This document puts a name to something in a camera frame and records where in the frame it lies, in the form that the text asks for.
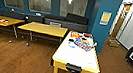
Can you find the black air hockey striker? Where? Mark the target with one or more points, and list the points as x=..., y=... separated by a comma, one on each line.
x=71, y=40

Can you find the orange game box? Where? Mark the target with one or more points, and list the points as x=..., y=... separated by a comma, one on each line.
x=75, y=34

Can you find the blue-rimmed clear bowl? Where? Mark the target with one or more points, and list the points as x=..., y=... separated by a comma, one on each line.
x=71, y=44

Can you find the red and black item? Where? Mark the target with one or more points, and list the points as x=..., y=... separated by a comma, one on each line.
x=88, y=35

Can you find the yellow air hockey table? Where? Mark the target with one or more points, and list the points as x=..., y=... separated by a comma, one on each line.
x=76, y=57

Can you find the brown cardboard box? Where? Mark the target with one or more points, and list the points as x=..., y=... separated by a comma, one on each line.
x=113, y=42

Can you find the brown wooden door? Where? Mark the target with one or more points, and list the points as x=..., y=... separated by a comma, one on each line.
x=120, y=22

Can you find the small orange container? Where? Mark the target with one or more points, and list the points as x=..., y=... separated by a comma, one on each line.
x=2, y=21

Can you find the white wall outlet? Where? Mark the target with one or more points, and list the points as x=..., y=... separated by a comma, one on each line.
x=96, y=44

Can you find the yellow wall sign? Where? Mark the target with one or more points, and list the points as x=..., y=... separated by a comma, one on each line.
x=105, y=18

